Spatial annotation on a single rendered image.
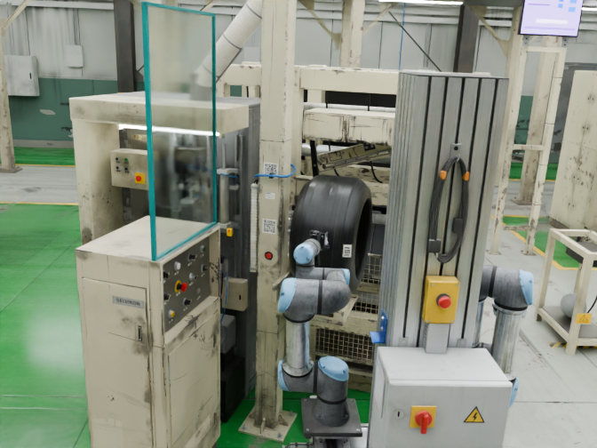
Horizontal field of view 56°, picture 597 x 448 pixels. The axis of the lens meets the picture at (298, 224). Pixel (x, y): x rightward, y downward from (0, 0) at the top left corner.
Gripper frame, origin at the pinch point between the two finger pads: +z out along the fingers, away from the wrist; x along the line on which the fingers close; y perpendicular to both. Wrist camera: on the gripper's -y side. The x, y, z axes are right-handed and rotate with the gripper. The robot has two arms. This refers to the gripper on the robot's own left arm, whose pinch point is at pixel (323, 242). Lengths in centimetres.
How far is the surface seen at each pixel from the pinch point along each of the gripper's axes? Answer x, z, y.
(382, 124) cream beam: -15, 43, 54
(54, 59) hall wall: 759, 730, 119
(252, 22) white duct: 58, 42, 101
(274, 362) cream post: 29, 30, -78
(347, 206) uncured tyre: -7.8, 8.6, 16.3
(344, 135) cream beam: 5, 44, 47
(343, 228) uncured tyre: -7.8, 3.3, 7.2
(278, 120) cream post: 31, 17, 53
